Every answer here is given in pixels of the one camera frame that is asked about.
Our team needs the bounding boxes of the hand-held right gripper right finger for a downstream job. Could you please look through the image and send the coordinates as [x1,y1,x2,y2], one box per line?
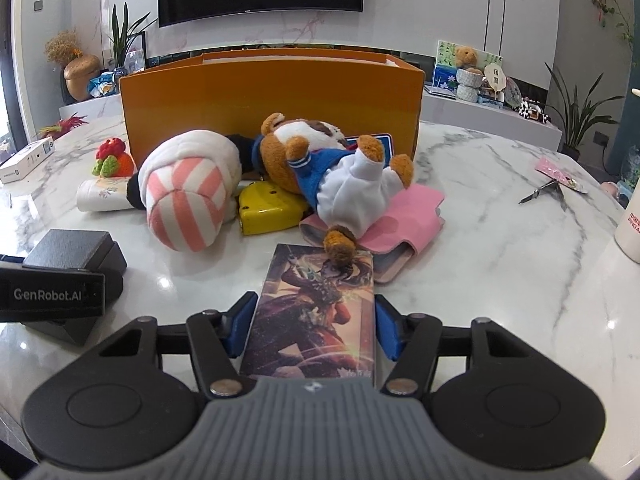
[374,294,538,397]

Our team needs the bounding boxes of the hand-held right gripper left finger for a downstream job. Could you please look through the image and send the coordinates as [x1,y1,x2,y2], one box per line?
[97,291,259,401]

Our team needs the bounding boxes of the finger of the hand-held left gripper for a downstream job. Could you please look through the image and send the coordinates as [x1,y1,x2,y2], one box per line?
[0,267,106,323]

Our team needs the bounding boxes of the black box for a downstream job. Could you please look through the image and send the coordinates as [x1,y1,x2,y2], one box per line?
[22,229,128,347]

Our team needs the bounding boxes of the illustrated box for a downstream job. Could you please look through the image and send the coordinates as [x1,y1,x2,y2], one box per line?
[239,244,377,391]

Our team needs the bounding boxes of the pink notebook case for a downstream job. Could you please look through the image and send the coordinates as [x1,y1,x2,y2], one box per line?
[299,182,446,285]

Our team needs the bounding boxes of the pink striped white plush toy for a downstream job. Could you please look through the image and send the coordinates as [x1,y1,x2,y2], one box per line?
[126,129,261,253]

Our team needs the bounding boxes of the brown teddy bear plush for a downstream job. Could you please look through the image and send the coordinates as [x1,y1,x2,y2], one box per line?
[259,112,417,281]

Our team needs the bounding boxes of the orange cardboard box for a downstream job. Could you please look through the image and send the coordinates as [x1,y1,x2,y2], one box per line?
[119,49,426,181]

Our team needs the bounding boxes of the white printed packet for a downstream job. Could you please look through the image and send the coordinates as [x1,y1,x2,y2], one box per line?
[76,179,138,212]

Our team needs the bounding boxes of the yellow tape measure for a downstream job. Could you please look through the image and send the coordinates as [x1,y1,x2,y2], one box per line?
[238,181,311,236]

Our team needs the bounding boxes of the white carton box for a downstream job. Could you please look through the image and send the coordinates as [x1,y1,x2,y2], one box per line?
[0,136,55,184]

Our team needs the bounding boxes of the red orange crocheted toy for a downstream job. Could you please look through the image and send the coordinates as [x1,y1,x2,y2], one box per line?
[91,137,136,178]

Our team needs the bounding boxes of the red feathery plant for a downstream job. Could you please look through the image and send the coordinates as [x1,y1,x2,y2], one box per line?
[37,112,91,136]

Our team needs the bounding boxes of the blue red-edged card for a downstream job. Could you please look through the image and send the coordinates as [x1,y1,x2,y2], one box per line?
[345,133,396,166]

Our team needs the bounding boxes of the metal scissors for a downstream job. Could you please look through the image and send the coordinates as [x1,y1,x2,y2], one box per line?
[518,180,568,211]

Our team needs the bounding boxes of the blue white snack packets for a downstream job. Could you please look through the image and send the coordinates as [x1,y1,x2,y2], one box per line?
[87,71,121,98]

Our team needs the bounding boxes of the brown round vase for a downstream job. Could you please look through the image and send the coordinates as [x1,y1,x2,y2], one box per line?
[63,55,102,102]

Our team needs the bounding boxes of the pink flat packet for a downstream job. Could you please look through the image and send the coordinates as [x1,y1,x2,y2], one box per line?
[534,156,590,193]

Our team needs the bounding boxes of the white television cabinet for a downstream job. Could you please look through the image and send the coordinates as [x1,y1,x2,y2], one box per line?
[59,42,563,153]

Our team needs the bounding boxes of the window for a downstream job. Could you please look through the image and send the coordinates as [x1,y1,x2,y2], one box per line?
[0,0,26,161]

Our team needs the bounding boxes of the dried yellow flowers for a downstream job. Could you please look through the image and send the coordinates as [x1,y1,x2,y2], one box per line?
[45,30,83,67]

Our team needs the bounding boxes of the teddy bear on shelf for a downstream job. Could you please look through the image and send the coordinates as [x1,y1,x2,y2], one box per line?
[456,68,483,102]

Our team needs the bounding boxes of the white cup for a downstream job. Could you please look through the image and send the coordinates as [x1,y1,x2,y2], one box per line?
[614,199,640,264]

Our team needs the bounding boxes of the black white cow figurine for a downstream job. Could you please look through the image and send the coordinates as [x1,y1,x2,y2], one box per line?
[517,100,551,123]

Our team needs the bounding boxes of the green leafy plant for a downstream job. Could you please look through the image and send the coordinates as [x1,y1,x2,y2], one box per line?
[107,2,160,68]

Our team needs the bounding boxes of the decorated round plate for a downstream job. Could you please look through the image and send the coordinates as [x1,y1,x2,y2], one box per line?
[500,75,523,108]

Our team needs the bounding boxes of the blue green painting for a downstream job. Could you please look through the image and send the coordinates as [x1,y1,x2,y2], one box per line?
[433,40,503,98]

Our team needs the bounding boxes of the round paper fan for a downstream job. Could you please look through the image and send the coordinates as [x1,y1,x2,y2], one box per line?
[482,62,506,98]

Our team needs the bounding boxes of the small brown teddy bear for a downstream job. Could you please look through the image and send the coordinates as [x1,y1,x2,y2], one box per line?
[454,46,481,71]

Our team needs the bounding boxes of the black picture frame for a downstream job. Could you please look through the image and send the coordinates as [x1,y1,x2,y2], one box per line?
[122,31,147,72]

